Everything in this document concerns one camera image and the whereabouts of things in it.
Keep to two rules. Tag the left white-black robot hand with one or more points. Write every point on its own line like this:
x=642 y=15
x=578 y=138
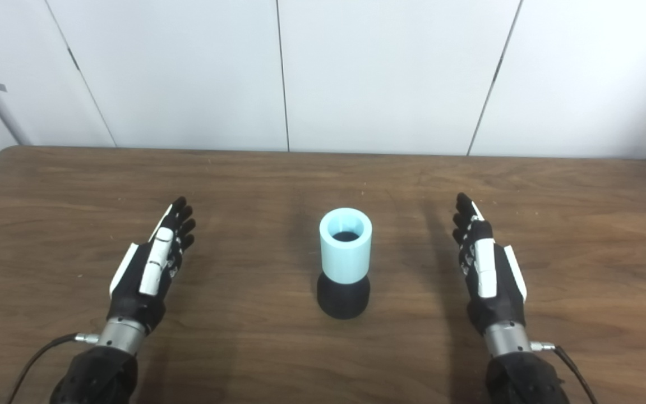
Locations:
x=143 y=280

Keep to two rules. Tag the right white-black robot hand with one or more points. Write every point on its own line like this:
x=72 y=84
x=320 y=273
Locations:
x=491 y=286

